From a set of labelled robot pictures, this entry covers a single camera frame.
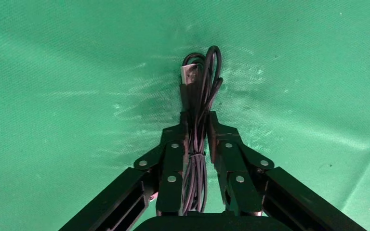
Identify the green table cloth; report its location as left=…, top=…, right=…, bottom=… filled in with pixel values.
left=0, top=0, right=370, bottom=231

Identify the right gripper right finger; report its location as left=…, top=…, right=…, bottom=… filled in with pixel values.
left=206, top=111, right=368, bottom=231

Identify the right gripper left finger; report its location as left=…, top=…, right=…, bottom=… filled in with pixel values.
left=59, top=111, right=189, bottom=231

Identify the black wired computer mouse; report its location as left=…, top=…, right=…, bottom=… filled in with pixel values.
left=180, top=45, right=224, bottom=215

